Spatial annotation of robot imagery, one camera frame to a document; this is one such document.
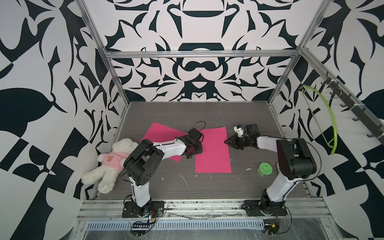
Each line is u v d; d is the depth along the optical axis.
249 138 0.81
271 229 0.70
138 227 0.73
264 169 0.83
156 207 0.74
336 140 0.66
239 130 0.91
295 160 0.50
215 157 0.91
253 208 0.73
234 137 0.88
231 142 0.88
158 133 1.03
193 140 0.74
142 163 0.48
